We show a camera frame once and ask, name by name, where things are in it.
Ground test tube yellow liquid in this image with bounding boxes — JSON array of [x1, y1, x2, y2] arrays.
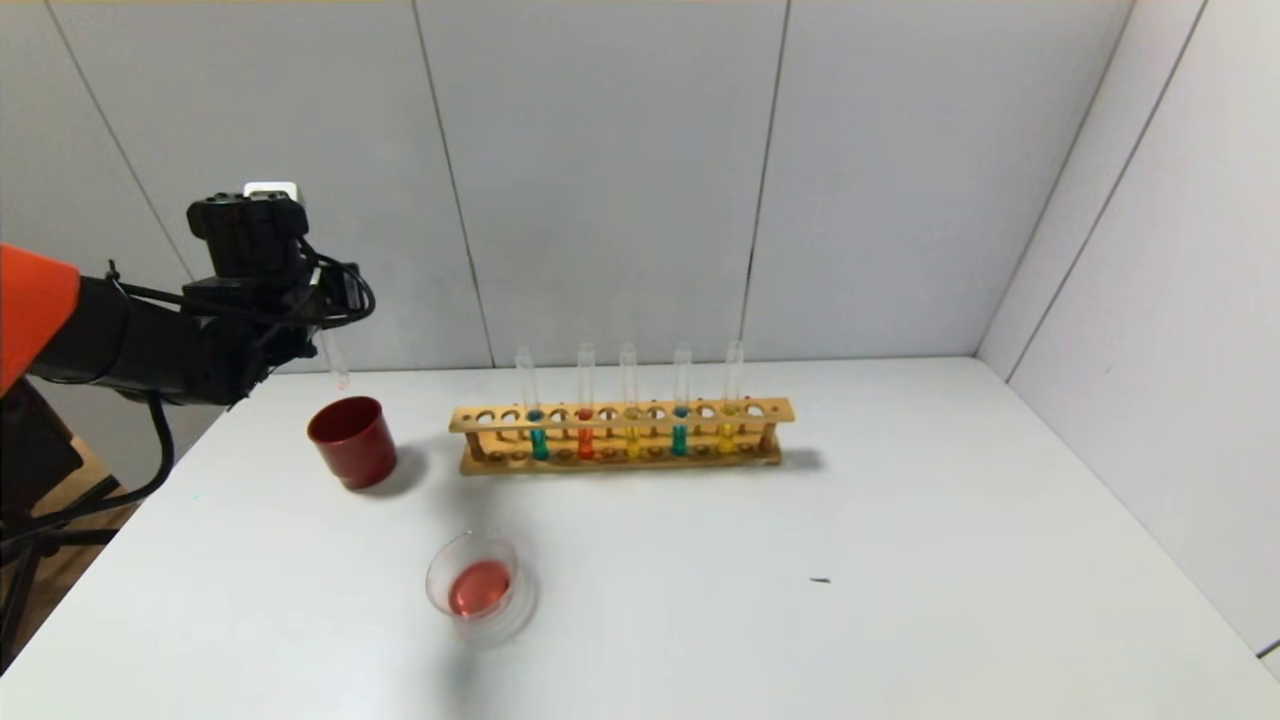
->
[[722, 342, 746, 455], [618, 343, 641, 460]]

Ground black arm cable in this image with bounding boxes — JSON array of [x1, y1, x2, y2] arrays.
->
[[0, 245, 377, 546]]

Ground black metal chair base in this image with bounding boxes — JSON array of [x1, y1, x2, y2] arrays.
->
[[0, 475, 126, 666]]

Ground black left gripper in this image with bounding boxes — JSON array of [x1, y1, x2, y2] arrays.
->
[[302, 262, 363, 331]]

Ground red plastic cup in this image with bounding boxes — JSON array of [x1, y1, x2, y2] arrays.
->
[[307, 396, 398, 492]]

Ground wooden test tube rack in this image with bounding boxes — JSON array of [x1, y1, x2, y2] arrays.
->
[[450, 397, 796, 476]]

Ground test tube red liquid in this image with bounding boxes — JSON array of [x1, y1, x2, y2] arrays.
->
[[576, 343, 597, 461]]

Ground clear glass beaker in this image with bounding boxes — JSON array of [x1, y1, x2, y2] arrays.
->
[[425, 530, 541, 643]]

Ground test tube teal blue liquid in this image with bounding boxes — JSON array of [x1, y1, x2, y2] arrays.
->
[[671, 342, 693, 458], [514, 347, 550, 462]]

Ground test tube orange-red liquid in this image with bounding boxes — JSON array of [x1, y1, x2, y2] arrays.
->
[[316, 320, 353, 392]]

